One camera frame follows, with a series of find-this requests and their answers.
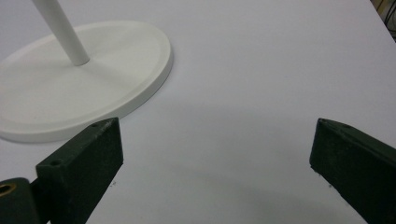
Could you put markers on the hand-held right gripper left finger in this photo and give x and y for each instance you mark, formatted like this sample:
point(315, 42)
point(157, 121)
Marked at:
point(81, 168)

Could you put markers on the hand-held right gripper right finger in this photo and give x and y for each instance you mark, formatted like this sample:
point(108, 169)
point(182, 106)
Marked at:
point(358, 165)

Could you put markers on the white lamp stand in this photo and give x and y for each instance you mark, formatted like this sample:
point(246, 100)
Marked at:
point(93, 77)

